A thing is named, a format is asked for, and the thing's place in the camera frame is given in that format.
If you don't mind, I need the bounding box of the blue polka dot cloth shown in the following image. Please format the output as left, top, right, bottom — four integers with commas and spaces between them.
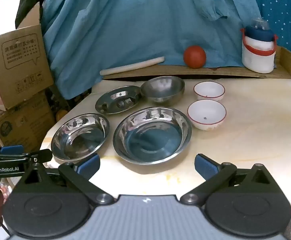
250, 0, 291, 55

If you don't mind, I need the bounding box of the red tomato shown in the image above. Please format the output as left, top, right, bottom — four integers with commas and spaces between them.
183, 45, 207, 69

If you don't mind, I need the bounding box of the wooden board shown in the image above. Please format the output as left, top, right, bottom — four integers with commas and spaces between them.
103, 46, 291, 80

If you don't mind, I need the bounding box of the white rolling pin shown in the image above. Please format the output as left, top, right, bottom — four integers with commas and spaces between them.
100, 57, 165, 76

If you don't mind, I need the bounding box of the plain blue cloth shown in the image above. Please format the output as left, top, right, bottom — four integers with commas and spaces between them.
42, 0, 276, 98

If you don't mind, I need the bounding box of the white bowl dark speck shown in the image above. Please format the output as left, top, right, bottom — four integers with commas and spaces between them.
187, 99, 227, 131

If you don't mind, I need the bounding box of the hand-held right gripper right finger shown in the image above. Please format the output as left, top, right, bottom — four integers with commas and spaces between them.
180, 153, 287, 207

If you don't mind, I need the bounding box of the medium steel plate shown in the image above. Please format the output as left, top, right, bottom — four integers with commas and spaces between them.
51, 113, 110, 161

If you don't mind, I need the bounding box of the dark cloth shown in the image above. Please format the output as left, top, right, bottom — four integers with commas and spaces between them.
16, 0, 55, 34

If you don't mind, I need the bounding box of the deep steel bowl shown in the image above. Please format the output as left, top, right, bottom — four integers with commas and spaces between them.
141, 76, 185, 105

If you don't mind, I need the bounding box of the printed cardboard box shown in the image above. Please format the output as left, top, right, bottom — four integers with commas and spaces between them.
0, 2, 54, 112

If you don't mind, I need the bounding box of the white table cover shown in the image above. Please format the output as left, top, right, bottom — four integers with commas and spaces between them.
42, 76, 291, 213

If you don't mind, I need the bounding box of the small steel plate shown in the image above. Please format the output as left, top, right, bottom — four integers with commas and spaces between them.
96, 86, 142, 115

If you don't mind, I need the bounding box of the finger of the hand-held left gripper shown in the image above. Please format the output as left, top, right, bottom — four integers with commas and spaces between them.
0, 145, 24, 157
22, 149, 53, 165

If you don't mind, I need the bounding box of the white bowl red rim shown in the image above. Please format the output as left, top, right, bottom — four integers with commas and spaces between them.
193, 81, 225, 102

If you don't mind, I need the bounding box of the brown cardboard box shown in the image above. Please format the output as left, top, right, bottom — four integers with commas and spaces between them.
0, 90, 57, 153

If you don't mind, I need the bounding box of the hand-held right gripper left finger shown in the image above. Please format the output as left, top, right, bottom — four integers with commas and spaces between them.
11, 153, 115, 205

